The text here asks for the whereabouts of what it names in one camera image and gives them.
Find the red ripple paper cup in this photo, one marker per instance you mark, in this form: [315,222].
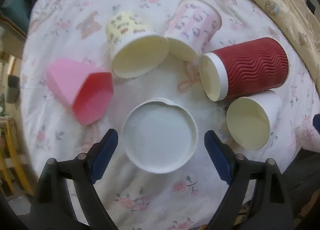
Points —
[244,69]

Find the pink faceted plastic cup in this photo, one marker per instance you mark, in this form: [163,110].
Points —
[83,88]

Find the white floral bed sheet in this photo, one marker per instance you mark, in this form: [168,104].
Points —
[136,199]

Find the cream bear print duvet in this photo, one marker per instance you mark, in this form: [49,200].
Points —
[300,27]

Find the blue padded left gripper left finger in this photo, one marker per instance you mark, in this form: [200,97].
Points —
[52,207]

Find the yellow patterned paper cup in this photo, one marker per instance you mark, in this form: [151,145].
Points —
[134,48]

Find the yellow wooden chair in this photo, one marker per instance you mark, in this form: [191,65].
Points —
[14,160]

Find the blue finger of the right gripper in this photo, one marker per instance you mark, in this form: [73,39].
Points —
[316,122]

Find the plain white paper cup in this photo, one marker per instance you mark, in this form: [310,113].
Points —
[251,119]

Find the white green paper cup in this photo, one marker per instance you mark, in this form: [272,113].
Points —
[159,136]

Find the grey trash bin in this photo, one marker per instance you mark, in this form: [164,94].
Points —
[13,89]

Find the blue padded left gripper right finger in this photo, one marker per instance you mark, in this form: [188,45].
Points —
[270,207]

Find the pink patterned paper cup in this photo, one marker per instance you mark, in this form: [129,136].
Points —
[191,29]

